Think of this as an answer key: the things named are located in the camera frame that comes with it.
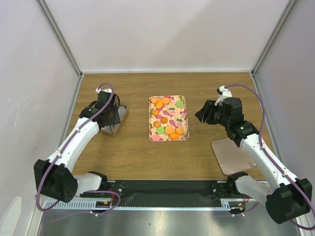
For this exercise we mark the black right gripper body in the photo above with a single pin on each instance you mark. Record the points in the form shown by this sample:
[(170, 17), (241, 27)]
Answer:
[(219, 117)]

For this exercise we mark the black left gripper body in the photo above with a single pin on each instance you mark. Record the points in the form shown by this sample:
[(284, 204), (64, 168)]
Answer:
[(113, 117)]

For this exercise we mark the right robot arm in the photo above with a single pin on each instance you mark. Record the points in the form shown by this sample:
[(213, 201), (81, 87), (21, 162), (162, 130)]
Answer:
[(285, 196)]

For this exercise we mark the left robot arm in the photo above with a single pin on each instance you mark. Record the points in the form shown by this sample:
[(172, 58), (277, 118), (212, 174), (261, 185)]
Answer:
[(54, 177)]

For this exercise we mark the gold cookie tin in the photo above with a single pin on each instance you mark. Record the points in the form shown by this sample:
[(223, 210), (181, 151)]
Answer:
[(123, 112)]

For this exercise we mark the green round cookie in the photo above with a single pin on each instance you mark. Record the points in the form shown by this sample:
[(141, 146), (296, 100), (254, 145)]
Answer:
[(160, 130), (179, 103)]

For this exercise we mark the tan round sandwich cookie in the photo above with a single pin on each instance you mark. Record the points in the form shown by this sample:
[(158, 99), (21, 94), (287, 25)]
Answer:
[(165, 100), (169, 130), (180, 130)]

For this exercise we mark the floral serving tray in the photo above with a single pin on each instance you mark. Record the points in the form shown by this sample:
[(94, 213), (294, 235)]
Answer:
[(177, 117)]

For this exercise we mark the orange leaf cookie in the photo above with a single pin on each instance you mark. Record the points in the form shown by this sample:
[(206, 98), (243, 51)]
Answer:
[(159, 104), (154, 100), (174, 136)]

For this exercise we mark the brown chip cookie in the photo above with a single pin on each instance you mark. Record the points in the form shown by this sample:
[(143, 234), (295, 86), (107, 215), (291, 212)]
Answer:
[(164, 120)]

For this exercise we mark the pink round cookie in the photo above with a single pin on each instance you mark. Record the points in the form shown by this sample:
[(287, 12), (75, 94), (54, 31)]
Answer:
[(156, 138)]

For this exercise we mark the pink tin lid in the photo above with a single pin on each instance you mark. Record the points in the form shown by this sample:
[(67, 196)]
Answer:
[(231, 158)]

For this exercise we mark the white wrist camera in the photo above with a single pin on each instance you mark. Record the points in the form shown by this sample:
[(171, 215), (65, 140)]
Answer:
[(223, 93), (98, 90)]

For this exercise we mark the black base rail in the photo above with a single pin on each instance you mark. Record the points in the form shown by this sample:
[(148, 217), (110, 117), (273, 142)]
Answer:
[(173, 193)]

